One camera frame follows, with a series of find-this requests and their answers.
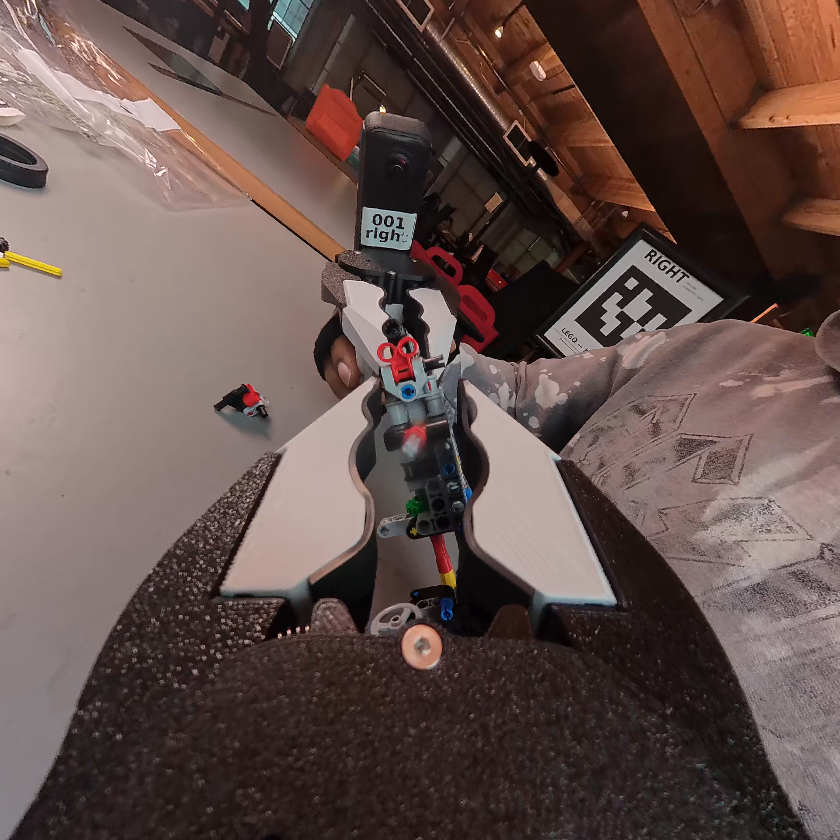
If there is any person's right hand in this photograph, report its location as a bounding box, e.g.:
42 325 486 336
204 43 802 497
325 344 364 401

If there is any black toy tire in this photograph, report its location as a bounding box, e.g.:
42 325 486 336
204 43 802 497
0 134 49 190

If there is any adjoining grey table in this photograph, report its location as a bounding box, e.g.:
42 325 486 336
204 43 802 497
39 0 368 244

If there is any silver ventilation duct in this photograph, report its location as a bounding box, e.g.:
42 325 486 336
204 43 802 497
367 0 546 185

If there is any person's right forearm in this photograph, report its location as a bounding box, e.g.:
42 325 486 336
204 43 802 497
456 328 631 454

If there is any pile of yellow white toy parts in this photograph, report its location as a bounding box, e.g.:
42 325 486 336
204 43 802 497
0 236 63 278

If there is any toy brick car chassis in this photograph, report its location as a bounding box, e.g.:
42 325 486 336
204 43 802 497
367 318 476 634

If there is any grey desk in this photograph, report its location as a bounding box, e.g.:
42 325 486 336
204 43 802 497
0 66 460 723

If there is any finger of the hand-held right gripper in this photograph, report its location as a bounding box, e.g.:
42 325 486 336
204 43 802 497
340 279 396 368
412 287 458 362

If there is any red plastic stool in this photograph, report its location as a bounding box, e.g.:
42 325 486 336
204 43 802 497
423 243 463 283
456 285 500 355

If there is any black framed marker sign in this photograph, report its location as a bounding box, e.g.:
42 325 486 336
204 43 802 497
535 224 749 358

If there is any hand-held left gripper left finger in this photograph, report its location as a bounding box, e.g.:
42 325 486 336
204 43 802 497
220 381 383 602

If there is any person's grey printed sweatshirt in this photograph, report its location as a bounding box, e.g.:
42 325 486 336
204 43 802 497
558 315 840 840

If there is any grey red black brick assembly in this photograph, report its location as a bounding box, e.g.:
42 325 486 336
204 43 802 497
213 384 270 419

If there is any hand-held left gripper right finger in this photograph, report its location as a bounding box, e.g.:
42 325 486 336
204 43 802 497
456 381 619 609

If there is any clear plastic bag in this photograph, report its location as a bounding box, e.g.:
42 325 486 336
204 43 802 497
0 0 250 211

